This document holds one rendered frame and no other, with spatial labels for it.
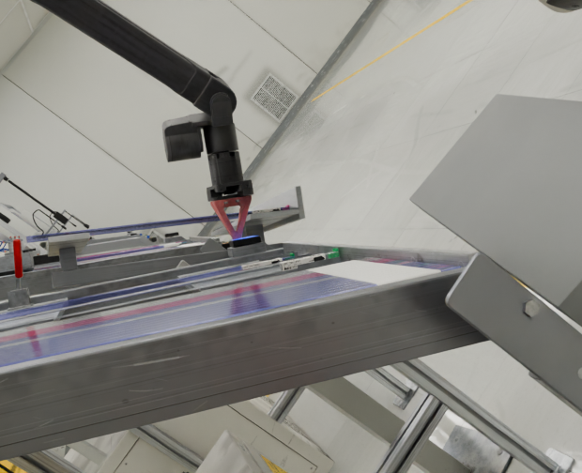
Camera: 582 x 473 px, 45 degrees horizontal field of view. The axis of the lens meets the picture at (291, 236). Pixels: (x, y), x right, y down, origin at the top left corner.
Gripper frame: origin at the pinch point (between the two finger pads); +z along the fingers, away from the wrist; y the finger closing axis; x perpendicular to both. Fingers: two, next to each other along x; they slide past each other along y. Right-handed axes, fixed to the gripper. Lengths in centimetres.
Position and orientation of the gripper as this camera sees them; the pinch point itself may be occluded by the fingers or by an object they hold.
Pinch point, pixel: (236, 235)
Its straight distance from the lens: 126.4
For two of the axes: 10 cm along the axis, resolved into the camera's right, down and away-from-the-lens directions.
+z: 1.6, 9.9, 0.6
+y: 2.6, 0.2, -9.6
